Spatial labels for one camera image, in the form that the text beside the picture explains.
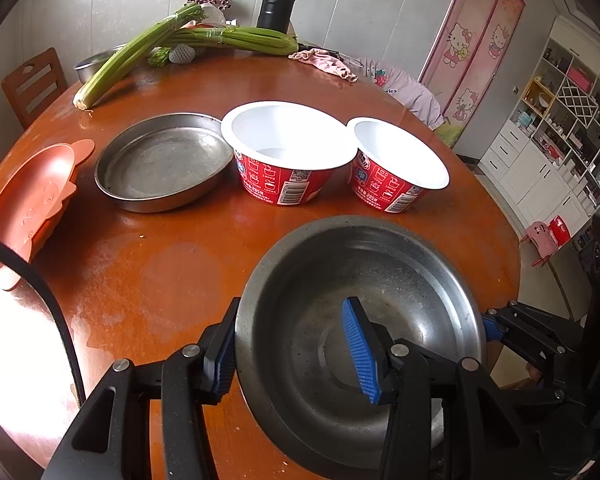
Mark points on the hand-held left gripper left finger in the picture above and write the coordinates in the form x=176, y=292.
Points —
x=225, y=360

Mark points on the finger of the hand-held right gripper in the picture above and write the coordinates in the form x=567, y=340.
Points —
x=550, y=375
x=530, y=322

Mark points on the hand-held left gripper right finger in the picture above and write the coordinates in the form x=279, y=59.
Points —
x=362, y=350

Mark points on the round steel bowl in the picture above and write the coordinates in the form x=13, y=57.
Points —
x=405, y=270

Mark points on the steel pan plate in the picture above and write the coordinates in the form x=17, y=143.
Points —
x=165, y=160

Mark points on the orange plastic plate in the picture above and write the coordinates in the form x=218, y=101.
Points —
x=25, y=200

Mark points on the pink small stool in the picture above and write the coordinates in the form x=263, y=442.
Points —
x=540, y=240

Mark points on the white shelf cabinet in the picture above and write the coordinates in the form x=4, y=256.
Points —
x=555, y=135

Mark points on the small red noodle cup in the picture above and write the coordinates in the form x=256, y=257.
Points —
x=385, y=185

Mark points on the large red noodle cup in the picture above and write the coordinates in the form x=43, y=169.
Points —
x=280, y=180

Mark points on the pink clothing on chair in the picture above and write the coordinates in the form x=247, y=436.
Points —
x=405, y=92

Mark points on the pink cartoon cat curtain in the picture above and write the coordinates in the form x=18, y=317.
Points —
x=470, y=45

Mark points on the pink crumpled cloth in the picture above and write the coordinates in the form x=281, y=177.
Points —
x=325, y=62

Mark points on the fruit in foam net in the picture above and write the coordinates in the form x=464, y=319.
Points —
x=181, y=54

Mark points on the thick celery bunch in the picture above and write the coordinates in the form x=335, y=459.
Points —
x=115, y=67

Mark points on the steel basin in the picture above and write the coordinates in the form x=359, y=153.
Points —
x=87, y=71

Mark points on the long thin celery bunch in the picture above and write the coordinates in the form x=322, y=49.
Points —
x=250, y=40

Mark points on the slatted wooden chair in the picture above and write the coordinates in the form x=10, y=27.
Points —
x=32, y=90

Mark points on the clear plastic bag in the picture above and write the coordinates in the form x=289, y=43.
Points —
x=214, y=14

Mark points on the black thermos bottle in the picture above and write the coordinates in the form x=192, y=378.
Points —
x=275, y=5

